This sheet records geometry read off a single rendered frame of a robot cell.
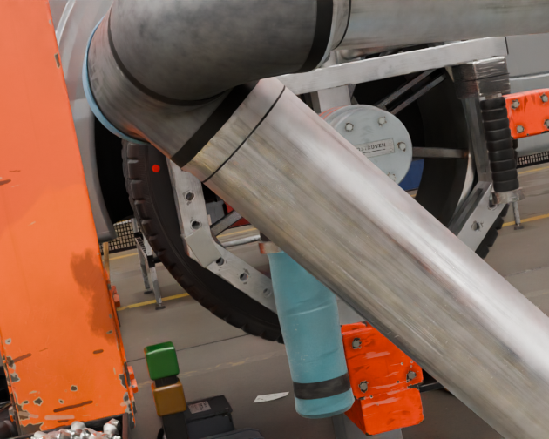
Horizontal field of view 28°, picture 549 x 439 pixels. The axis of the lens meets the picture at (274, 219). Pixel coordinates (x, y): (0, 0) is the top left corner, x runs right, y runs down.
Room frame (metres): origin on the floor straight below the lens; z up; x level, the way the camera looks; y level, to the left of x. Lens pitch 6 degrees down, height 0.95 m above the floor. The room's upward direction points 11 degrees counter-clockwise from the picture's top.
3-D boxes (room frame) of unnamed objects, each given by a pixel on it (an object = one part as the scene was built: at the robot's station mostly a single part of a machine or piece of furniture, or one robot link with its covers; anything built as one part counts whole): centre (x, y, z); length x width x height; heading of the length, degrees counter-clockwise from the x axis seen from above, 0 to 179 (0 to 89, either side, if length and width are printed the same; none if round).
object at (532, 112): (1.79, -0.43, 0.85); 0.09 x 0.08 x 0.07; 100
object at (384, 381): (1.77, -0.12, 0.48); 0.16 x 0.12 x 0.17; 10
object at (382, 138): (1.66, -0.13, 0.85); 0.21 x 0.14 x 0.14; 10
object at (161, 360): (1.42, 0.18, 0.64); 0.04 x 0.04 x 0.04; 10
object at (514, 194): (1.53, -0.33, 0.83); 0.04 x 0.04 x 0.16
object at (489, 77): (1.56, -0.32, 0.93); 0.09 x 0.05 x 0.05; 10
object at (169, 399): (1.42, 0.18, 0.59); 0.04 x 0.04 x 0.04; 10
